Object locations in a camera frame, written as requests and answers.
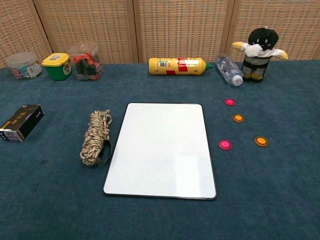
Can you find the pink round magnet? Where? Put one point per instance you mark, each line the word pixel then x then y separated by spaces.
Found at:
pixel 225 144
pixel 229 102

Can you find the orange small ball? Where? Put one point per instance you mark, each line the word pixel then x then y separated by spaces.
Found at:
pixel 261 141
pixel 238 118

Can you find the white magnetic whiteboard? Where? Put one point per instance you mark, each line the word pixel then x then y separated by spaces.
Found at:
pixel 160 150

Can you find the yellow bottle red label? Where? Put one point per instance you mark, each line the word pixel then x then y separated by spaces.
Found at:
pixel 175 66

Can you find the clear plastic water bottle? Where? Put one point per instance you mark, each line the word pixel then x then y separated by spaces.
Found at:
pixel 228 70

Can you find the clear square box of clips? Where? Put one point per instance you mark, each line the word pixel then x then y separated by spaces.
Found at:
pixel 86 63

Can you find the woven folding screen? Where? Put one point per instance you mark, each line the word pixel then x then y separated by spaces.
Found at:
pixel 175 25

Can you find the black mesh pen holder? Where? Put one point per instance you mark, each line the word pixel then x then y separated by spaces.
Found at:
pixel 250 64

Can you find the green box yellow lid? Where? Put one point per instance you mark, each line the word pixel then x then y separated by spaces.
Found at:
pixel 57 66

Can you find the black white plush doll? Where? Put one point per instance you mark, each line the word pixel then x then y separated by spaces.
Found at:
pixel 262 37

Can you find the blue table cloth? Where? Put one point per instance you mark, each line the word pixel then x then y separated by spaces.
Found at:
pixel 50 200

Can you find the black cardboard box gold print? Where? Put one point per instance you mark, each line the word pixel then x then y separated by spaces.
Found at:
pixel 22 122

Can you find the clear round jar of clips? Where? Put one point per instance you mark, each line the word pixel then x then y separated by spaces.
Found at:
pixel 23 66

